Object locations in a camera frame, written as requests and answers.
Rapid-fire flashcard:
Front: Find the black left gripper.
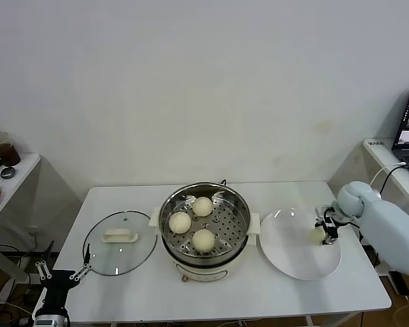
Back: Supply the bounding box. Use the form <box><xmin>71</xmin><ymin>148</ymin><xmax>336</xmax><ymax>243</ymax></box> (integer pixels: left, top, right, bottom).
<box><xmin>35</xmin><ymin>240</ymin><xmax>93</xmax><ymax>309</ymax></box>

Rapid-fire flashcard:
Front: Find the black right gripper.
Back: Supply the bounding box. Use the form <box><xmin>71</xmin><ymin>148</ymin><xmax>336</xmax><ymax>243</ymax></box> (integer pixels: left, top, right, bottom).
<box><xmin>314</xmin><ymin>219</ymin><xmax>340</xmax><ymax>247</ymax></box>

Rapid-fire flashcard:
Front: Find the white steamed baozi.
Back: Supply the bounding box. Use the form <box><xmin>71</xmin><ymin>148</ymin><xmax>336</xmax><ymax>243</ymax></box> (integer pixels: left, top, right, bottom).
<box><xmin>191</xmin><ymin>228</ymin><xmax>215</xmax><ymax>253</ymax></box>
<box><xmin>309</xmin><ymin>228</ymin><xmax>326</xmax><ymax>245</ymax></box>
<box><xmin>168</xmin><ymin>211</ymin><xmax>192</xmax><ymax>235</ymax></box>
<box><xmin>192</xmin><ymin>196</ymin><xmax>214</xmax><ymax>217</ymax></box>

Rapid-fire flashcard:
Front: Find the glass lid with white handle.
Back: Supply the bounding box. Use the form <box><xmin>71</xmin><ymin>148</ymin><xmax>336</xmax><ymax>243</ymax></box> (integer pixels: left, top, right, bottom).
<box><xmin>82</xmin><ymin>210</ymin><xmax>158</xmax><ymax>277</ymax></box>

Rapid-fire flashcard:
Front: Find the perforated steel steamer pot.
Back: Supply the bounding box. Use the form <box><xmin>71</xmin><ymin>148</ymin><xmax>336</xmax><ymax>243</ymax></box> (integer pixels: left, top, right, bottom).
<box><xmin>148</xmin><ymin>183</ymin><xmax>261</xmax><ymax>264</ymax></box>

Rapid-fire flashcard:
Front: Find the white round plate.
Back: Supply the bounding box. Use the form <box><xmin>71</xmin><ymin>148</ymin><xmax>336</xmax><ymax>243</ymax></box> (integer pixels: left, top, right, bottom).
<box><xmin>258</xmin><ymin>208</ymin><xmax>342</xmax><ymax>281</ymax></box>

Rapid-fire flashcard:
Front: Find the white side table with cup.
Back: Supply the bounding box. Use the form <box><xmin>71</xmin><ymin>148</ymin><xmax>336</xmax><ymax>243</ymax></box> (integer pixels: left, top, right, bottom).
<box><xmin>0</xmin><ymin>153</ymin><xmax>42</xmax><ymax>304</ymax></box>

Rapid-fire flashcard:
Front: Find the black device on floor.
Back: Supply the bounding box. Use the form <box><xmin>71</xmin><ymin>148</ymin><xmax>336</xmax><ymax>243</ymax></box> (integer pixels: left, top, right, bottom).
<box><xmin>388</xmin><ymin>271</ymin><xmax>409</xmax><ymax>297</ymax></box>

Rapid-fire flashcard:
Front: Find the white side table with laptop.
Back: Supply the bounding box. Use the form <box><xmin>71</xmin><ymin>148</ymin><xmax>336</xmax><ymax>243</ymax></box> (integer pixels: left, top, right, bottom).
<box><xmin>361</xmin><ymin>138</ymin><xmax>409</xmax><ymax>277</ymax></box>

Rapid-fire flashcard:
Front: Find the plastic cup of dark drink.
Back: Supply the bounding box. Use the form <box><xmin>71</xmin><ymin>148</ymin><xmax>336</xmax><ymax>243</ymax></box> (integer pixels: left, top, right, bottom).
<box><xmin>0</xmin><ymin>131</ymin><xmax>21</xmax><ymax>167</ymax></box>

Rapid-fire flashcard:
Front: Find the dark open laptop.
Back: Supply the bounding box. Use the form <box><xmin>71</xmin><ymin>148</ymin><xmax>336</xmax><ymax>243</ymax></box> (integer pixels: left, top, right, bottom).
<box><xmin>390</xmin><ymin>87</ymin><xmax>409</xmax><ymax>187</ymax></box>

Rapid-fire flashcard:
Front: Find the black floor cable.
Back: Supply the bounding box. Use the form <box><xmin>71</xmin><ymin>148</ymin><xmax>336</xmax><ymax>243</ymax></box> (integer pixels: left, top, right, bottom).
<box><xmin>0</xmin><ymin>243</ymin><xmax>31</xmax><ymax>260</ymax></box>

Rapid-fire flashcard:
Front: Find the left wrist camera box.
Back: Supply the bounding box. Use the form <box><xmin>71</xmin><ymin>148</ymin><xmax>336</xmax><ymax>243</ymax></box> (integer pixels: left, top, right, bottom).
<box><xmin>32</xmin><ymin>313</ymin><xmax>69</xmax><ymax>327</ymax></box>

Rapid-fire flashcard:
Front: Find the white laptop cable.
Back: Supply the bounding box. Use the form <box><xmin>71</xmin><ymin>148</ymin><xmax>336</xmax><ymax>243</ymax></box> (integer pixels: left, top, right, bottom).
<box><xmin>369</xmin><ymin>162</ymin><xmax>407</xmax><ymax>188</ymax></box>

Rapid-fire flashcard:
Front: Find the black cable with adapter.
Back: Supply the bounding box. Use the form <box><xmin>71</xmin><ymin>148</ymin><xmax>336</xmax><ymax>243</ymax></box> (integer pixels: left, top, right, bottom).
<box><xmin>359</xmin><ymin>165</ymin><xmax>408</xmax><ymax>267</ymax></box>

